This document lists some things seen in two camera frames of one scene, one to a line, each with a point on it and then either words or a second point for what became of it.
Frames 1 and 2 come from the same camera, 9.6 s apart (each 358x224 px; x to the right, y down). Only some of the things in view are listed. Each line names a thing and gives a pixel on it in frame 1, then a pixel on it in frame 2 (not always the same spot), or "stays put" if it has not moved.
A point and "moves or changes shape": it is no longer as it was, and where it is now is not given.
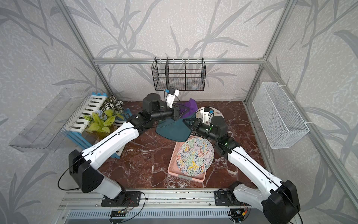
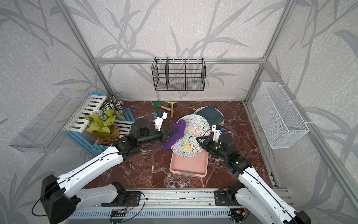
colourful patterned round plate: x=195 y=156 moves or changes shape
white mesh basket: x=279 y=125 stays put
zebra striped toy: x=113 y=103 stays put
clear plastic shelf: x=42 y=134 stays put
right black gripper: x=194 y=121 → x=207 y=141
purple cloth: x=189 y=108 → x=176 y=135
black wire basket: x=184 y=73 stays put
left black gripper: x=175 y=113 → x=164 y=136
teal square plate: x=175 y=129 moves or changes shape
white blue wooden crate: x=75 y=129 stays put
